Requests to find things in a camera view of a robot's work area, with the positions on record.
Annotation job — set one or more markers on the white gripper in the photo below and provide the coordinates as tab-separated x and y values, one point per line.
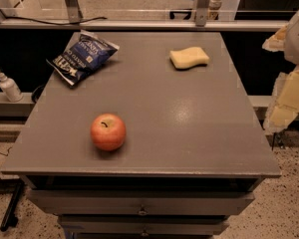
298	39

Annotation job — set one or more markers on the red apple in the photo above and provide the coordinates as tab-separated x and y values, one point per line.
108	132

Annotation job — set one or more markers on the yellow sponge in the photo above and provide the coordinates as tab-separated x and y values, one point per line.
188	58

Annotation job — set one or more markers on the grey drawer cabinet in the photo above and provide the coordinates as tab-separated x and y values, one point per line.
187	130

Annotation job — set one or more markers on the blue chip bag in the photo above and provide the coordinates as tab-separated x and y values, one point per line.
85	53

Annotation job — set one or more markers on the grey drawer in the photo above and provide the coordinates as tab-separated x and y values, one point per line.
140	203
143	226

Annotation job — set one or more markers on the top grey drawer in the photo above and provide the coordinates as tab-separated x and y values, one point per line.
140	203

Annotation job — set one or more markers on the white pump bottle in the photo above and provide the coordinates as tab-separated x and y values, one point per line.
10	88

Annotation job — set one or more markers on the black floor stand leg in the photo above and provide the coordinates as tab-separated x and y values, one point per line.
15	186

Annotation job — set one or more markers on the metal frame post right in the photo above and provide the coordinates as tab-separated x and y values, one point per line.
201	12

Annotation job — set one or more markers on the metal frame post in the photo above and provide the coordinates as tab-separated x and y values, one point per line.
74	12
201	12

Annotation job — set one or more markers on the metal frame post left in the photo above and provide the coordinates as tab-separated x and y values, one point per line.
74	12

